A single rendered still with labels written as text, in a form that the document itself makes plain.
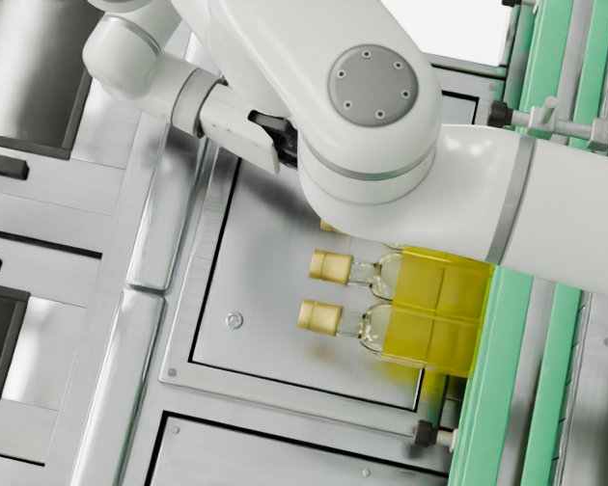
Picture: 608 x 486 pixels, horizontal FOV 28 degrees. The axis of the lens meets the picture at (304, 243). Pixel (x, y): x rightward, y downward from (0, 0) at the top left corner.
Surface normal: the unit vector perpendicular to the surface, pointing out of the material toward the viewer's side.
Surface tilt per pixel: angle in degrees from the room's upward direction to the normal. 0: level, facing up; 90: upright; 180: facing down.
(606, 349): 90
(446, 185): 49
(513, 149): 87
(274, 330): 90
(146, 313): 90
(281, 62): 72
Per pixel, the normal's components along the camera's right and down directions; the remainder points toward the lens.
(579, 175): 0.06, -0.52
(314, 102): -0.40, -0.02
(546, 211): -0.13, 0.11
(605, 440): -0.02, -0.25
